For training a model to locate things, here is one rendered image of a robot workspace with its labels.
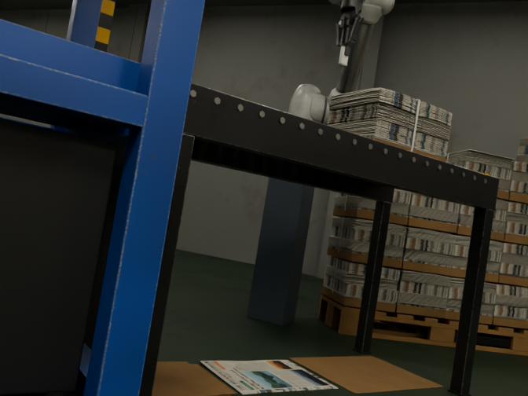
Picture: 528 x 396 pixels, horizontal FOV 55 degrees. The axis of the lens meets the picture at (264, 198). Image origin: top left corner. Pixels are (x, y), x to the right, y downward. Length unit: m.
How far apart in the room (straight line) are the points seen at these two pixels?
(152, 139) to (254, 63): 5.40
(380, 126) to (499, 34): 4.17
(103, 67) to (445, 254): 2.21
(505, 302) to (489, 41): 3.37
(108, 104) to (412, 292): 2.17
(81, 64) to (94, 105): 0.18
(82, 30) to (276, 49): 4.57
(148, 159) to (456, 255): 2.21
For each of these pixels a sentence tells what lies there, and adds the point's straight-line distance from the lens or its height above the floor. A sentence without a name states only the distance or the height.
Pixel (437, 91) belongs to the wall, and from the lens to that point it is 5.70.
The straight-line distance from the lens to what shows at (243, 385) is 1.63.
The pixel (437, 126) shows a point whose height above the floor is 0.96.
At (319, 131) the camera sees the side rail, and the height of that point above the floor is 0.77.
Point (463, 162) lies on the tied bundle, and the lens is 2.98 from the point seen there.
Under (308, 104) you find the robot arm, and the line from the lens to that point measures 2.71.
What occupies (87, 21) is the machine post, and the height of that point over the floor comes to 1.07.
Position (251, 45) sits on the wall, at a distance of 6.42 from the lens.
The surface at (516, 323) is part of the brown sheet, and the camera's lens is 3.18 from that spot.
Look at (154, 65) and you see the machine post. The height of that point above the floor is 0.76.
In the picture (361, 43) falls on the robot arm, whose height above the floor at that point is 1.44.
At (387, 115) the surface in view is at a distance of 1.83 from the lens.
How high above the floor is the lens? 0.51
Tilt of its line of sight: 3 degrees up
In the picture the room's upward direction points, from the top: 9 degrees clockwise
